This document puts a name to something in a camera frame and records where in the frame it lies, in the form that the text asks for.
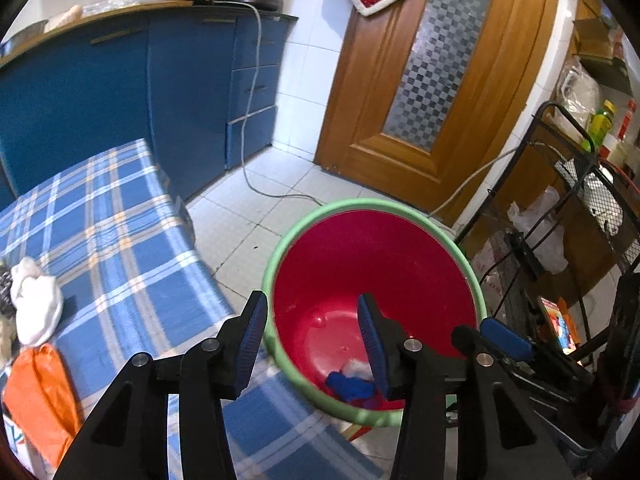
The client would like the blue plaid tablecloth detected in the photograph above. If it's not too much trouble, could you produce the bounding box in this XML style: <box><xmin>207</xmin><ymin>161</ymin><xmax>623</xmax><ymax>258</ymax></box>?
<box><xmin>0</xmin><ymin>137</ymin><xmax>396</xmax><ymax>480</ymax></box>

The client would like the wooden door with glass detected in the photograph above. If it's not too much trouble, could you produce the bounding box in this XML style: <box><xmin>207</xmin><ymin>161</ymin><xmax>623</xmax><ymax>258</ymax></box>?
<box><xmin>314</xmin><ymin>0</ymin><xmax>563</xmax><ymax>228</ymax></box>

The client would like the blue kitchen cabinet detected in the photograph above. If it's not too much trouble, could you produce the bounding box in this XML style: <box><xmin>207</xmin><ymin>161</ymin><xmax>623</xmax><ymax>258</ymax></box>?
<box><xmin>0</xmin><ymin>2</ymin><xmax>300</xmax><ymax>211</ymax></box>

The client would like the black wire rack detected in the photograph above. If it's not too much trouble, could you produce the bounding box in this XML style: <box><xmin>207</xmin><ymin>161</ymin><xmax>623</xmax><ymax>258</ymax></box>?
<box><xmin>452</xmin><ymin>101</ymin><xmax>640</xmax><ymax>461</ymax></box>

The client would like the white paper scrap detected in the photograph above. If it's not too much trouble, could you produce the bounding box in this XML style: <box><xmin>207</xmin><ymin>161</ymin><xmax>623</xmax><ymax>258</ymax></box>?
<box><xmin>341</xmin><ymin>357</ymin><xmax>373</xmax><ymax>381</ymax></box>

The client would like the green bottle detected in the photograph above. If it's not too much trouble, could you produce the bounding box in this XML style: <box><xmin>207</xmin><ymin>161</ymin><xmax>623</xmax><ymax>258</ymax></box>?
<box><xmin>589</xmin><ymin>100</ymin><xmax>617</xmax><ymax>151</ymax></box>

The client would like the steel wool scourer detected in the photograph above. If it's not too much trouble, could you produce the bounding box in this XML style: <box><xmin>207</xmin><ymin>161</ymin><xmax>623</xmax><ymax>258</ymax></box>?
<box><xmin>0</xmin><ymin>260</ymin><xmax>16</xmax><ymax>318</ymax></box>

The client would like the colourful printed box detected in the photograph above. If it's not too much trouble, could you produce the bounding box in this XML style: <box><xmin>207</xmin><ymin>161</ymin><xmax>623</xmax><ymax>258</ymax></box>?
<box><xmin>537</xmin><ymin>296</ymin><xmax>581</xmax><ymax>348</ymax></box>

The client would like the large white paper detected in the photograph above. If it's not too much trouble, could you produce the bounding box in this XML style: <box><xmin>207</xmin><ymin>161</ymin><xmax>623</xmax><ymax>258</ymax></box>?
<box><xmin>10</xmin><ymin>257</ymin><xmax>65</xmax><ymax>347</ymax></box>

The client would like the grey cable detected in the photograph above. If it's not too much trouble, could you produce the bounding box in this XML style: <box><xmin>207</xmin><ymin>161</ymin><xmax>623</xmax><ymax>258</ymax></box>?
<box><xmin>427</xmin><ymin>146</ymin><xmax>521</xmax><ymax>218</ymax></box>

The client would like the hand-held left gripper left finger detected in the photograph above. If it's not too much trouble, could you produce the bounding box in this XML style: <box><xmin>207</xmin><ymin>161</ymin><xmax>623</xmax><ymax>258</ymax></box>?
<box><xmin>52</xmin><ymin>290</ymin><xmax>268</xmax><ymax>480</ymax></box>

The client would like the pile of eggs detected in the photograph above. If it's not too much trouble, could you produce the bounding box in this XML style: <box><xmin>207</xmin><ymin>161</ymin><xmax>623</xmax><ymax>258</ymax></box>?
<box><xmin>42</xmin><ymin>4</ymin><xmax>83</xmax><ymax>31</ymax></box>

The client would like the white power cable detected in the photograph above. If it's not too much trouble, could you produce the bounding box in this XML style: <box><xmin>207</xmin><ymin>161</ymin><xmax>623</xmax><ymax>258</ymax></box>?
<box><xmin>220</xmin><ymin>1</ymin><xmax>326</xmax><ymax>208</ymax></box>

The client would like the red label bottle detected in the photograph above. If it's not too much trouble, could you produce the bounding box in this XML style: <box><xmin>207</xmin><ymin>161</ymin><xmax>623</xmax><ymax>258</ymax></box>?
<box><xmin>616</xmin><ymin>100</ymin><xmax>638</xmax><ymax>143</ymax></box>

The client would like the blue crumpled wrapper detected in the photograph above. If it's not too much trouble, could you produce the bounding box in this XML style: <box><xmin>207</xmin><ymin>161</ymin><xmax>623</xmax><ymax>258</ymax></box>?
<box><xmin>325</xmin><ymin>371</ymin><xmax>378</xmax><ymax>403</ymax></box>

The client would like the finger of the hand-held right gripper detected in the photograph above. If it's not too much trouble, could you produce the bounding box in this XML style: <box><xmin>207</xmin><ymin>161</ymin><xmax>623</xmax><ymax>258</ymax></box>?
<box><xmin>451</xmin><ymin>325</ymin><xmax>503</xmax><ymax>367</ymax></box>
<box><xmin>479</xmin><ymin>317</ymin><xmax>596</xmax><ymax>390</ymax></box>

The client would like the white plastic bag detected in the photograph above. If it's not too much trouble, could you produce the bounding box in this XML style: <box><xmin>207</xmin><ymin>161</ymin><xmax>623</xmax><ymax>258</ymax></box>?
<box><xmin>507</xmin><ymin>187</ymin><xmax>568</xmax><ymax>273</ymax></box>
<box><xmin>557</xmin><ymin>57</ymin><xmax>601</xmax><ymax>128</ymax></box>

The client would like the red bucket green rim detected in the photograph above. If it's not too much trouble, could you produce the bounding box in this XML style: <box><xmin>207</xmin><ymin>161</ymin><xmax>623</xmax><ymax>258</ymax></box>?
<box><xmin>261</xmin><ymin>199</ymin><xmax>488</xmax><ymax>428</ymax></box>

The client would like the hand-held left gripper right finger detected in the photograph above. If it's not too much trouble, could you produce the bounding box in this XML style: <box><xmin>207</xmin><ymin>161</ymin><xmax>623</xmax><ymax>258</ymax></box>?
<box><xmin>356</xmin><ymin>292</ymin><xmax>573</xmax><ymax>480</ymax></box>

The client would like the orange net bag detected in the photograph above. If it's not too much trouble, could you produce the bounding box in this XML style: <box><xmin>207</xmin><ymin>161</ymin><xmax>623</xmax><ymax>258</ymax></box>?
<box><xmin>2</xmin><ymin>344</ymin><xmax>83</xmax><ymax>468</ymax></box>

